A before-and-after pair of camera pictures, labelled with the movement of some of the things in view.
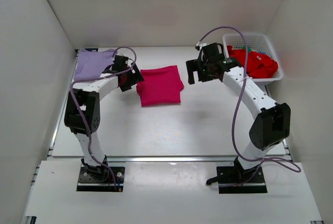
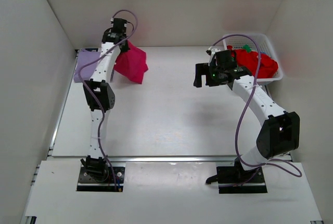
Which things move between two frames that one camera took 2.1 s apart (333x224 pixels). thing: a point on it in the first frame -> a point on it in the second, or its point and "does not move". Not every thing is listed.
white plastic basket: (259, 42) does not move
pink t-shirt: (160, 86) -> (130, 63)
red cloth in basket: (259, 65) does not move
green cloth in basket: (249, 48) does not move
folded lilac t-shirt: (91, 64) does not move
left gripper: (136, 78) -> (126, 49)
